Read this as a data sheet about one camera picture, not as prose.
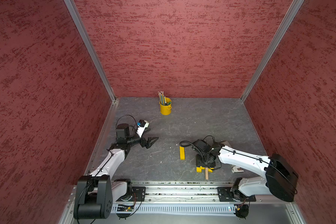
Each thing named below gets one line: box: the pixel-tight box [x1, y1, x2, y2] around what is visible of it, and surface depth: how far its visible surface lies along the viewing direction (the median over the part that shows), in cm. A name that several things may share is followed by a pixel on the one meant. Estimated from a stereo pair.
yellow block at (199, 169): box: [196, 166, 205, 173], surface depth 83 cm
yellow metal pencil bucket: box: [159, 97, 173, 116], surface depth 106 cm
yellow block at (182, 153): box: [179, 146, 186, 161], surface depth 89 cm
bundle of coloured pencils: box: [157, 91, 169, 106], surface depth 105 cm
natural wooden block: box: [205, 167, 209, 180], surface depth 81 cm
